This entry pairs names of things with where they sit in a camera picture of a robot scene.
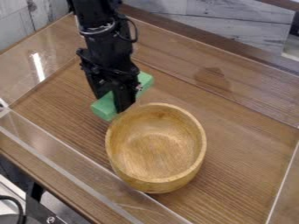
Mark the green rectangular block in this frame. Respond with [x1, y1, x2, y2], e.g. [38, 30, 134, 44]
[91, 72, 155, 122]

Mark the brown wooden bowl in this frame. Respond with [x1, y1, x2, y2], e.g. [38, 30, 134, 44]
[106, 102, 207, 194]

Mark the black cable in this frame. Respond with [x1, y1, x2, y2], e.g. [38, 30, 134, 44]
[0, 195, 26, 224]

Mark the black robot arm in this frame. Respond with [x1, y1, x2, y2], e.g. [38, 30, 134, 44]
[69, 0, 141, 113]

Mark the clear acrylic tray enclosure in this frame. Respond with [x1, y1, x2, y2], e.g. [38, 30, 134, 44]
[0, 9, 299, 224]

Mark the black metal table bracket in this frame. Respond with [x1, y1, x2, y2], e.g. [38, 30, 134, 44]
[25, 183, 67, 224]

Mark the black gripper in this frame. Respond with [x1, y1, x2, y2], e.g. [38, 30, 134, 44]
[78, 14, 141, 113]

